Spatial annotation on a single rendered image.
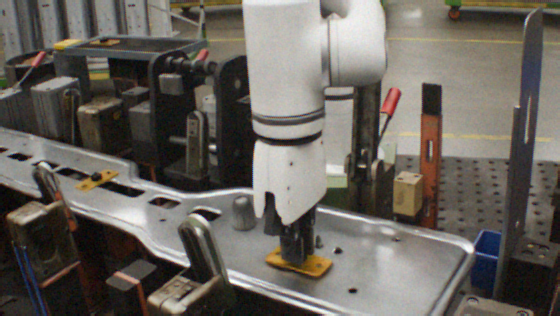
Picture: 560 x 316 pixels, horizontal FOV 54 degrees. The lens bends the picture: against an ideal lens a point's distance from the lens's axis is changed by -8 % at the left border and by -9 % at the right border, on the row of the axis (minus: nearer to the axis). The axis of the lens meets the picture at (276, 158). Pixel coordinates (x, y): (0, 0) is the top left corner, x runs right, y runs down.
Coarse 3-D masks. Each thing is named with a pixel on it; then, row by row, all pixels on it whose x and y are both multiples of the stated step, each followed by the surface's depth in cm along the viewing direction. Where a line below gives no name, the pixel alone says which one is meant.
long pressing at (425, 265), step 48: (0, 144) 128; (48, 144) 125; (96, 192) 101; (192, 192) 97; (240, 192) 97; (144, 240) 85; (240, 240) 83; (336, 240) 81; (384, 240) 80; (432, 240) 79; (240, 288) 74; (288, 288) 72; (336, 288) 71; (384, 288) 70; (432, 288) 69
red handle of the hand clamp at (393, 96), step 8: (392, 88) 93; (392, 96) 92; (400, 96) 93; (384, 104) 92; (392, 104) 92; (384, 112) 91; (392, 112) 92; (384, 120) 91; (384, 128) 91; (360, 160) 88; (360, 168) 88
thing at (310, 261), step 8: (280, 248) 79; (272, 256) 77; (280, 256) 77; (304, 256) 76; (312, 256) 77; (320, 256) 77; (280, 264) 76; (288, 264) 75; (296, 264) 75; (304, 264) 75; (312, 264) 75; (320, 264) 75; (328, 264) 75; (304, 272) 74; (312, 272) 73; (320, 272) 73
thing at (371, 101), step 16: (368, 96) 85; (352, 112) 86; (368, 112) 86; (352, 128) 87; (368, 128) 86; (352, 144) 87; (368, 144) 87; (352, 160) 88; (368, 160) 86; (352, 176) 89; (368, 176) 87
